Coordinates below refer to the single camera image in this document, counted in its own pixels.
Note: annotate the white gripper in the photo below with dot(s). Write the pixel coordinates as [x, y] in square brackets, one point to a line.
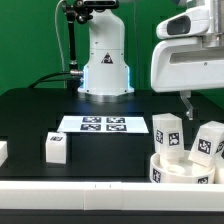
[190, 55]

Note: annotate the white round stool seat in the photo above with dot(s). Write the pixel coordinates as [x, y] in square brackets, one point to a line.
[183, 171]

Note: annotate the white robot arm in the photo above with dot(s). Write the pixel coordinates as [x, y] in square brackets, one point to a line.
[105, 74]

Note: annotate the white marker sheet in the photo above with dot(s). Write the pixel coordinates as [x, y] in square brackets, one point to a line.
[102, 124]

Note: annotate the white right barrier wall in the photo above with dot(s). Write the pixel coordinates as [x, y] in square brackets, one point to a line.
[219, 169]

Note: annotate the white barrier wall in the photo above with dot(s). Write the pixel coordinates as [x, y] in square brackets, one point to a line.
[111, 196]
[3, 152]
[219, 169]

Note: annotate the black camera on mount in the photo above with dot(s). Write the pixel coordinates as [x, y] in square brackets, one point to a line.
[101, 4]

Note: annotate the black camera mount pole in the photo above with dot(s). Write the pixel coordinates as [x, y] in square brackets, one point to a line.
[76, 12]

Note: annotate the white left barrier wall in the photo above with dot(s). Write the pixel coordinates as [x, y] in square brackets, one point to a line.
[3, 152]

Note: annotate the white front barrier wall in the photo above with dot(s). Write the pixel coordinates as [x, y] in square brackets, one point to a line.
[111, 196]

